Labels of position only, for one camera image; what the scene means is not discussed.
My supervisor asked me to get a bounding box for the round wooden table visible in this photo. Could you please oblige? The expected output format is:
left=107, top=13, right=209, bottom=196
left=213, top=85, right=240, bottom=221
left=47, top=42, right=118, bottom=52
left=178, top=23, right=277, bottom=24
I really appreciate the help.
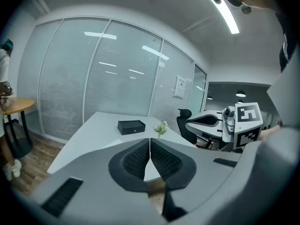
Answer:
left=1, top=97, right=36, bottom=159

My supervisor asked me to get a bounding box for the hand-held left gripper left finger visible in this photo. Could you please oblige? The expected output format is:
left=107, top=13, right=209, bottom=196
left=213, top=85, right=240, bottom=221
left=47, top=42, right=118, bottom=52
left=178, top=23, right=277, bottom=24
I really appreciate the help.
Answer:
left=30, top=138, right=165, bottom=225

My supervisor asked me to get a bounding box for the person's black shirt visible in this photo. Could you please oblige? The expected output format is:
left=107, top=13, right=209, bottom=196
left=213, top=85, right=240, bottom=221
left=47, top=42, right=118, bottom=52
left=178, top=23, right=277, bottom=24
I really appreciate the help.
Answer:
left=274, top=8, right=300, bottom=73

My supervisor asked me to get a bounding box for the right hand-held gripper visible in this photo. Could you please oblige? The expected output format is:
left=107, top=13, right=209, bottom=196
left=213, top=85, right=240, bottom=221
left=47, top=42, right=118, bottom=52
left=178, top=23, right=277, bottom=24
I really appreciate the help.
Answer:
left=185, top=102, right=264, bottom=150

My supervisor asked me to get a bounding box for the black rectangular box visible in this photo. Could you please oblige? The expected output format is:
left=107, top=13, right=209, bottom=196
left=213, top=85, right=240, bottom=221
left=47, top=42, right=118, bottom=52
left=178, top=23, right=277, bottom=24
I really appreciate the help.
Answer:
left=117, top=120, right=146, bottom=136

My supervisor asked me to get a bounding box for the black office chair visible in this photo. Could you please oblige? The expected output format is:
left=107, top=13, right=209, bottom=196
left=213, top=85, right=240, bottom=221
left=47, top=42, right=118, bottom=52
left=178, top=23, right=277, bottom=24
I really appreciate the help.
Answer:
left=176, top=108, right=198, bottom=145

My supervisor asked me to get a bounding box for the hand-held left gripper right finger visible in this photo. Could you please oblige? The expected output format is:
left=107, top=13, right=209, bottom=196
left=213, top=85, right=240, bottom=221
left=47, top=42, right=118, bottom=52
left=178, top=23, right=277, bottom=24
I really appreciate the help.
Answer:
left=150, top=138, right=242, bottom=222

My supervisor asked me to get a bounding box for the white and green flower sprig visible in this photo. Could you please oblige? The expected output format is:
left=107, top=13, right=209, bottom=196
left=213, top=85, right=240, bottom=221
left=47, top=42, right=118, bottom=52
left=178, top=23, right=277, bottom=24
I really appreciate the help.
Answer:
left=153, top=120, right=168, bottom=139

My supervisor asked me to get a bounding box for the long ceiling light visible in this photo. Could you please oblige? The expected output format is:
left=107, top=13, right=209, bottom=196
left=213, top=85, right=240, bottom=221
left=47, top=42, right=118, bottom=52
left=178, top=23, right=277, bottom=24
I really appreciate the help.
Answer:
left=199, top=0, right=240, bottom=35

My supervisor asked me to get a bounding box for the person's right forearm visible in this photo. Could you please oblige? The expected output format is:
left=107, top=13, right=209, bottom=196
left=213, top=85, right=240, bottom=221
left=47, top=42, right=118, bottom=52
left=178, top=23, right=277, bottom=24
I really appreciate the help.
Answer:
left=259, top=123, right=283, bottom=141

